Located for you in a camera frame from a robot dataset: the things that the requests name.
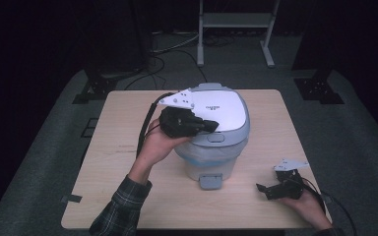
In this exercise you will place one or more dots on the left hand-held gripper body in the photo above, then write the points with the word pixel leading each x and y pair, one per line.
pixel 177 123

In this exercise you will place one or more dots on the black stand base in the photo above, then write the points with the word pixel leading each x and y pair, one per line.
pixel 318 88
pixel 95 88

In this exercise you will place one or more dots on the white pedal bin grey lid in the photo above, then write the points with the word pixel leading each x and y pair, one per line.
pixel 224 111

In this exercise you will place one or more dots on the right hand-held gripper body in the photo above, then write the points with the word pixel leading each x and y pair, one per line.
pixel 287 188

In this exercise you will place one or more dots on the person's right hand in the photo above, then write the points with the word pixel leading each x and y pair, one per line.
pixel 305 206

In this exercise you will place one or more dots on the grey tape strip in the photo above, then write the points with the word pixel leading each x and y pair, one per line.
pixel 72 198

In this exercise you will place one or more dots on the white metal stand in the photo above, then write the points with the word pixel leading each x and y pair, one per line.
pixel 236 19

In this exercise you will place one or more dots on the dark floor socket panel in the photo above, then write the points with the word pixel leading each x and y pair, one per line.
pixel 89 128

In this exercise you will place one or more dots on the translucent bin liner bag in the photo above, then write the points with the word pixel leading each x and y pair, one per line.
pixel 210 154

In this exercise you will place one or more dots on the person's left hand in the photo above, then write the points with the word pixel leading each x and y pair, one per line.
pixel 157 147

